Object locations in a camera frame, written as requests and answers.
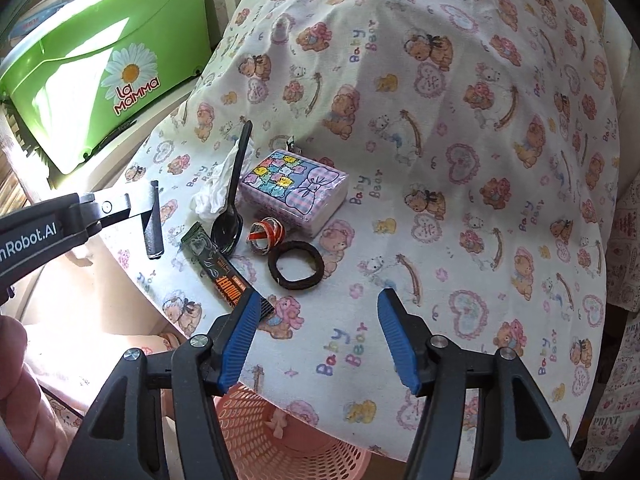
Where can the black plastic spoon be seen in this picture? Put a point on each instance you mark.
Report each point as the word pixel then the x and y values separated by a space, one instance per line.
pixel 227 232

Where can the colourful pocket tissue packet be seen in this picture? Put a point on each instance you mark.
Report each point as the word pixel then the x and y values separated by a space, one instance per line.
pixel 295 185

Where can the pink printed cloth cover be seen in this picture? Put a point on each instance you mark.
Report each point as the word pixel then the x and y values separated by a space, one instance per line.
pixel 625 240

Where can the pink plastic basket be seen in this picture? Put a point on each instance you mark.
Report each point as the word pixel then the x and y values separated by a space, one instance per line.
pixel 310 455

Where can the green plastic tub daisy print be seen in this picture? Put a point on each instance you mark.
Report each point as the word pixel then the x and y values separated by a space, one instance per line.
pixel 150 25

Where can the person's left hand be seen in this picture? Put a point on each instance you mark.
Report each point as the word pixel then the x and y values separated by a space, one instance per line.
pixel 15 360

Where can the white tissue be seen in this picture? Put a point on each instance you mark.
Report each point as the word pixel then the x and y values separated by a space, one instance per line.
pixel 210 200

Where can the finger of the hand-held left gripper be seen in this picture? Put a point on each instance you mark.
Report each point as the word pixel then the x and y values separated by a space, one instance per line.
pixel 152 225

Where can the dark brown snack wrapper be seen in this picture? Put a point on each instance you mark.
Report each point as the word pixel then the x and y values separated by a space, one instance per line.
pixel 215 265

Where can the bear print tablecloth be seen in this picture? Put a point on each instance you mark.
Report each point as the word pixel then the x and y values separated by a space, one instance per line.
pixel 425 185

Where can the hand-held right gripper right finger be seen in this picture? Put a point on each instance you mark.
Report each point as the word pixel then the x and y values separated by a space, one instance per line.
pixel 397 340

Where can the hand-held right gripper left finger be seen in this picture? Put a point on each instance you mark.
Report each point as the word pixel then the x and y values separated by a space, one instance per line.
pixel 240 345

